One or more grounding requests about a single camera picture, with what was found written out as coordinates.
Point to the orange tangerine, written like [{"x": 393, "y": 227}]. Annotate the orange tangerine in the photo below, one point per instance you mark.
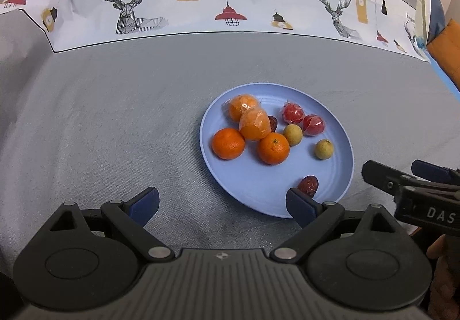
[
  {"x": 273, "y": 149},
  {"x": 228, "y": 144}
]

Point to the small yellow fruit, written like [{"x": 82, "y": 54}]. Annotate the small yellow fruit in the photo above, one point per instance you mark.
[
  {"x": 324, "y": 149},
  {"x": 293, "y": 133}
]

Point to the red fruit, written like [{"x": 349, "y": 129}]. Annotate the red fruit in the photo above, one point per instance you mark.
[
  {"x": 292, "y": 113},
  {"x": 313, "y": 125}
]

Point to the orange cushion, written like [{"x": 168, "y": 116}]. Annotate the orange cushion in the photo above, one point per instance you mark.
[{"x": 445, "y": 49}]

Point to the grey printed sofa cover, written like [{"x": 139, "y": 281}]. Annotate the grey printed sofa cover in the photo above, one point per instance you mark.
[{"x": 106, "y": 122}]

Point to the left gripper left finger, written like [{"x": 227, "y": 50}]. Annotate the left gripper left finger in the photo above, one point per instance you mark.
[{"x": 125, "y": 222}]

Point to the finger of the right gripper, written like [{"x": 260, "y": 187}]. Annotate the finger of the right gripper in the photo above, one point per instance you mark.
[
  {"x": 382, "y": 177},
  {"x": 434, "y": 173}
]

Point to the light blue plate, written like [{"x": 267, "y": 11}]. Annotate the light blue plate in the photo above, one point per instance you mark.
[{"x": 263, "y": 187}]

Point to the dark red date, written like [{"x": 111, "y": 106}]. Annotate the dark red date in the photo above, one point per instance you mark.
[
  {"x": 308, "y": 186},
  {"x": 273, "y": 123}
]

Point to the orange fruit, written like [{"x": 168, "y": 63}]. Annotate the orange fruit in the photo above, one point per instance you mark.
[
  {"x": 238, "y": 105},
  {"x": 254, "y": 124}
]

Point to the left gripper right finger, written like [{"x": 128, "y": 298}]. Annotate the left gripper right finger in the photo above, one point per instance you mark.
[{"x": 317, "y": 222}]

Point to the person's right hand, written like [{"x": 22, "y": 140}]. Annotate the person's right hand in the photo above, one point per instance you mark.
[{"x": 442, "y": 304}]

